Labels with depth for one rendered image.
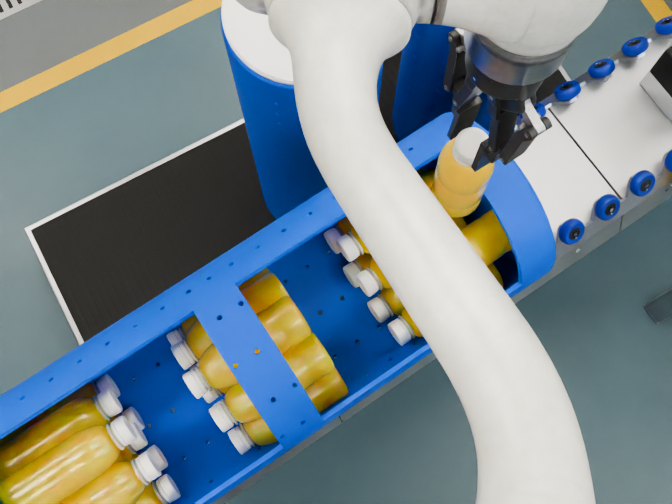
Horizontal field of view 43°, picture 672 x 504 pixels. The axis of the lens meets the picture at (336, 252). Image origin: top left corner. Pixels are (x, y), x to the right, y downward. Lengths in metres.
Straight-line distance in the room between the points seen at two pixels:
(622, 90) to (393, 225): 1.12
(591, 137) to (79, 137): 1.55
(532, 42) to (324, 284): 0.79
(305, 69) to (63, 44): 2.20
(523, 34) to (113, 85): 2.09
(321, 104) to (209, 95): 2.02
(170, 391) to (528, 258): 0.59
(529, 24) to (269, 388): 0.63
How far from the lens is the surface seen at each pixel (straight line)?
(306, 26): 0.60
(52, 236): 2.38
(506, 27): 0.65
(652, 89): 1.62
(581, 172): 1.54
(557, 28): 0.66
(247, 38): 1.47
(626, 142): 1.59
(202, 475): 1.34
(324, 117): 0.57
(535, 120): 0.82
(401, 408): 2.33
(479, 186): 1.03
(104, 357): 1.16
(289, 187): 1.92
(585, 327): 2.45
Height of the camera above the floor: 2.32
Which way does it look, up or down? 75 degrees down
